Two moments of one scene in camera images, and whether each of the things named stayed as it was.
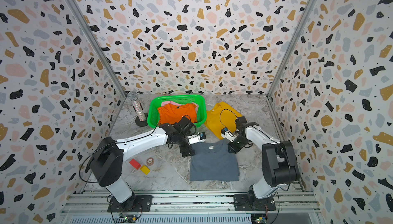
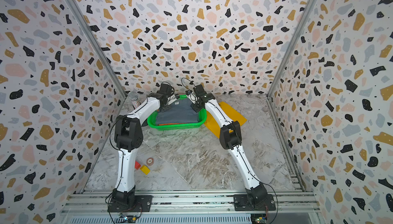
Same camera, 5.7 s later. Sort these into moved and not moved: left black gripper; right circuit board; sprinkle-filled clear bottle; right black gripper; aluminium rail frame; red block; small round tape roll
Moved: left black gripper; right black gripper
Not moved: aluminium rail frame; small round tape roll; red block; sprinkle-filled clear bottle; right circuit board
